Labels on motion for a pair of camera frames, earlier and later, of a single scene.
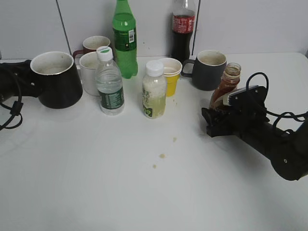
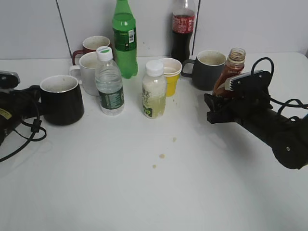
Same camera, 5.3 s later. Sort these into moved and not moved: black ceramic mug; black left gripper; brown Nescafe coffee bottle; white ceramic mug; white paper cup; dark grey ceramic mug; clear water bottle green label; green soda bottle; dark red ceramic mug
Moved: black ceramic mug; brown Nescafe coffee bottle; black left gripper
Not moved: dark grey ceramic mug; white ceramic mug; white paper cup; green soda bottle; dark red ceramic mug; clear water bottle green label
